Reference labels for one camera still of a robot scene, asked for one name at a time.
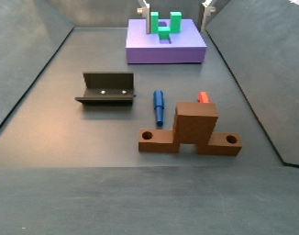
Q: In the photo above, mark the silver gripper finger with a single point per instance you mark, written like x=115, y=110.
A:
x=144, y=11
x=207, y=11

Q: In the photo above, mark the purple base board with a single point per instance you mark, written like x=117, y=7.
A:
x=145, y=49

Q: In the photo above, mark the green U-shaped block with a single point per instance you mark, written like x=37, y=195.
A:
x=164, y=29

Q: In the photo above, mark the blue peg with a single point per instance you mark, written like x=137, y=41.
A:
x=159, y=107

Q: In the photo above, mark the black angle bracket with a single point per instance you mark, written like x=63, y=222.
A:
x=107, y=88

